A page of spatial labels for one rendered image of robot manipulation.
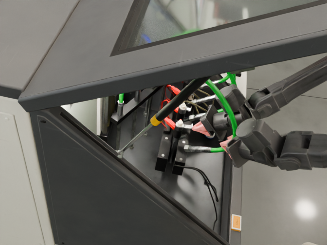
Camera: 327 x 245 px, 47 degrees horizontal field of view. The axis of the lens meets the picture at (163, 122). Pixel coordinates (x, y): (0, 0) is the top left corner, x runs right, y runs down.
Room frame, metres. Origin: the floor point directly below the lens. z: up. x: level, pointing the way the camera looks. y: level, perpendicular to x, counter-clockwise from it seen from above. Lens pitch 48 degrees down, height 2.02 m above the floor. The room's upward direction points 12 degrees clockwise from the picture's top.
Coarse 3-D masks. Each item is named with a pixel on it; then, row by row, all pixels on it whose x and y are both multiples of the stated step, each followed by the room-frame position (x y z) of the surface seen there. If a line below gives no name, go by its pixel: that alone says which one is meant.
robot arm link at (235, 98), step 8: (224, 88) 0.82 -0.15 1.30; (232, 88) 0.81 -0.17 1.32; (216, 96) 0.80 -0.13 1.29; (224, 96) 0.78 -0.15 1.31; (232, 96) 0.79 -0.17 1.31; (240, 96) 0.80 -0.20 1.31; (232, 104) 0.78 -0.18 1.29; (240, 104) 0.79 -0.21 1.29; (248, 104) 0.79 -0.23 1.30; (264, 104) 0.78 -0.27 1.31; (256, 112) 0.77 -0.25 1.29; (264, 112) 0.77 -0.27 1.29
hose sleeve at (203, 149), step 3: (189, 147) 0.72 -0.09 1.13; (192, 147) 0.72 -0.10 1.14; (195, 147) 0.71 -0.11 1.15; (198, 147) 0.71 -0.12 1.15; (201, 147) 0.71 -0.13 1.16; (204, 147) 0.71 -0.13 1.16; (207, 147) 0.70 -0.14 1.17; (210, 147) 0.70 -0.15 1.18; (189, 150) 0.71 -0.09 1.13; (192, 150) 0.71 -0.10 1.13; (195, 150) 0.71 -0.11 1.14; (198, 150) 0.70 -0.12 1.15; (201, 150) 0.70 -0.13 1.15; (204, 150) 0.70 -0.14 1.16; (207, 150) 0.70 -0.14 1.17; (210, 150) 0.69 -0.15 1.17
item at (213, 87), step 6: (210, 84) 0.72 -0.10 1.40; (216, 90) 0.71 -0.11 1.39; (120, 96) 0.82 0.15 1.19; (222, 96) 0.71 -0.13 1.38; (120, 102) 0.82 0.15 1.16; (222, 102) 0.70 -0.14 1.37; (228, 108) 0.69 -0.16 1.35; (228, 114) 0.69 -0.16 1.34; (234, 120) 0.68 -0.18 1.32; (234, 126) 0.68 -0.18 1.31; (234, 132) 0.68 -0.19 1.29; (216, 150) 0.69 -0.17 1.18; (222, 150) 0.68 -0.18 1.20
